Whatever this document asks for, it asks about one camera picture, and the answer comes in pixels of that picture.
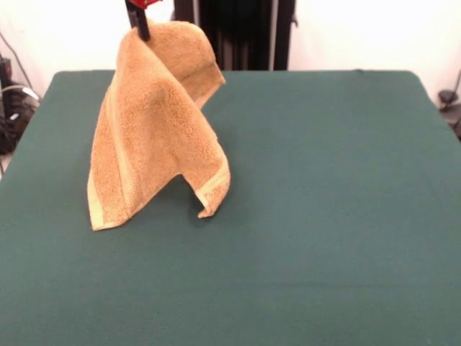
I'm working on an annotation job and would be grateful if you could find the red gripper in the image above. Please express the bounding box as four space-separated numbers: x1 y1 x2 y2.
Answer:
124 0 163 40

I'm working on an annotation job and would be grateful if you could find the tan terry towel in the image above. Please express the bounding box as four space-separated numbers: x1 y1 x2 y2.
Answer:
87 20 231 231

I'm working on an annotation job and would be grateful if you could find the black upright column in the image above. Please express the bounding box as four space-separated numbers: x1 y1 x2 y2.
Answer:
169 0 300 71

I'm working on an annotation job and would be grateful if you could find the dark green tablecloth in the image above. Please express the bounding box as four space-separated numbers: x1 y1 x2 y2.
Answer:
0 69 461 346

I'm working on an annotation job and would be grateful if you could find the black wall power strip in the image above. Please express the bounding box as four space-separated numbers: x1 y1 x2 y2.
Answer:
0 57 14 86

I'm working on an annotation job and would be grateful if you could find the bundle of black cables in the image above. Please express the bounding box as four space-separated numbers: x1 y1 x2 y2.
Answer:
0 84 41 156

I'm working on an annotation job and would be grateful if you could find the black device with cable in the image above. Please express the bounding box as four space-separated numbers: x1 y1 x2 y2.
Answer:
438 89 461 141

